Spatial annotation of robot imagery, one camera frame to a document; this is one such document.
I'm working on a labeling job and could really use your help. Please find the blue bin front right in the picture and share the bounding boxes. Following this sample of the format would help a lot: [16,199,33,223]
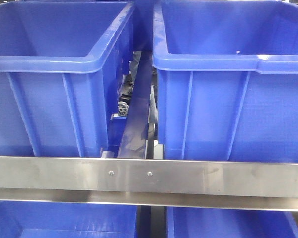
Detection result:
[153,0,298,163]

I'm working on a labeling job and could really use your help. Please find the blue bin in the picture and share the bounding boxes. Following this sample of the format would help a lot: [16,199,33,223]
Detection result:
[0,201,137,238]
[167,207,298,238]
[153,0,298,163]
[0,1,134,157]

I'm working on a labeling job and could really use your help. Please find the blue bin front left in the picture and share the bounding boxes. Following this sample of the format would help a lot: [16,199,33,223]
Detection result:
[0,1,134,157]

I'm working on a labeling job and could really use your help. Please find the blue bin lower right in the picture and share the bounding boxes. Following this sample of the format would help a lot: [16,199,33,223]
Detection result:
[167,207,298,238]

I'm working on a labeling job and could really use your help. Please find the blue bin lower left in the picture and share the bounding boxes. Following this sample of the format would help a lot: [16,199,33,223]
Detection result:
[0,201,137,238]

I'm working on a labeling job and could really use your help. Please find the steel divider rail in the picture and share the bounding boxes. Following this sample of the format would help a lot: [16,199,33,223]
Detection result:
[118,51,152,159]

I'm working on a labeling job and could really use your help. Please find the steel shelf front rail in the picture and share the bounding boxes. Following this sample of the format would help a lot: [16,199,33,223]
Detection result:
[0,156,298,211]

